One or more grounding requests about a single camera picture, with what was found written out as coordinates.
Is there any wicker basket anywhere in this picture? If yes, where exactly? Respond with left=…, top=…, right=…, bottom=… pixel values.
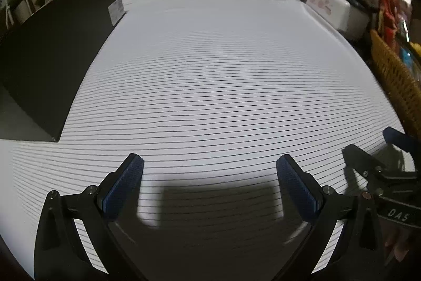
left=370, top=30, right=421, bottom=140

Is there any white plastic container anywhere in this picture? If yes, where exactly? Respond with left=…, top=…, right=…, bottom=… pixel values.
left=306, top=0, right=376, bottom=41

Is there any white striped table mat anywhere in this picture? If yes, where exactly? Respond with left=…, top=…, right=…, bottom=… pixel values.
left=1, top=0, right=414, bottom=280

